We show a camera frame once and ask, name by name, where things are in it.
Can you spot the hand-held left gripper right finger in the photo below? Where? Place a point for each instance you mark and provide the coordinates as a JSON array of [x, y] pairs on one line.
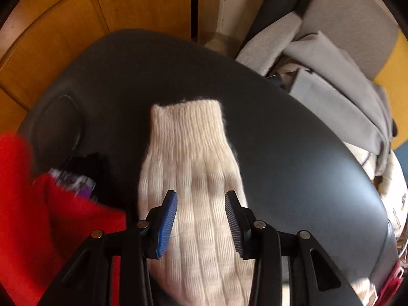
[[234, 226]]

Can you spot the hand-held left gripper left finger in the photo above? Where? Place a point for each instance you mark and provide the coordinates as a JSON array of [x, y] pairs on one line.
[[167, 226]]

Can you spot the cream knit sweater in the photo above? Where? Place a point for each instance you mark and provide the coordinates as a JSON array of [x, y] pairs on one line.
[[191, 165]]

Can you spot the bright red folded garment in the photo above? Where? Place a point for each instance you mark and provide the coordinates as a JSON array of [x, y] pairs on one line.
[[38, 229]]

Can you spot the white deer print pillow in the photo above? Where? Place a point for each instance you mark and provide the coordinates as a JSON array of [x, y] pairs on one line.
[[395, 191]]

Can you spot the grey garment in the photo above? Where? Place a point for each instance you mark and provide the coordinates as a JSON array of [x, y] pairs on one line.
[[334, 95]]

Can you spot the orange wooden wardrobe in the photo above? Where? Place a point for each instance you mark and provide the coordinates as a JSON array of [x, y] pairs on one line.
[[63, 38]]

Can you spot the black rolled mat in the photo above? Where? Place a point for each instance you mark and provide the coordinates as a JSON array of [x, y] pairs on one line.
[[280, 3]]

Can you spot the grey yellow blue sofa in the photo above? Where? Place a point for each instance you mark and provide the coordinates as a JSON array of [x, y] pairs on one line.
[[350, 16]]

